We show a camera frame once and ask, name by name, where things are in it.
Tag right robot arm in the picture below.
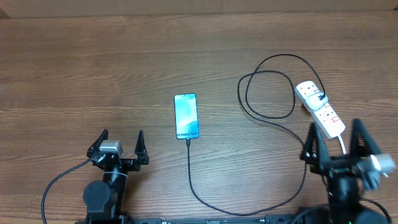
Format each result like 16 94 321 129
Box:
292 119 396 223

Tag white charger plug adapter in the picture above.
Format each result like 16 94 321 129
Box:
303 92 328 112

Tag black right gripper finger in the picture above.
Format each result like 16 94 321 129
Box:
300 123 331 170
349 118 381 157

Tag cardboard backdrop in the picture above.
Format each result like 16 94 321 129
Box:
1 0 397 18

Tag blue Galaxy smartphone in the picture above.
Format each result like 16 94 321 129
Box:
174 93 200 140

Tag white power strip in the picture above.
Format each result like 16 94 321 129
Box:
295 81 346 139

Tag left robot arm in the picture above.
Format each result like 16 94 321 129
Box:
83 129 149 223

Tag white power strip cord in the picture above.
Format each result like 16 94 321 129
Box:
336 134 347 156

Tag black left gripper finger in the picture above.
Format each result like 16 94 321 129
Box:
88 129 108 154
134 130 149 159

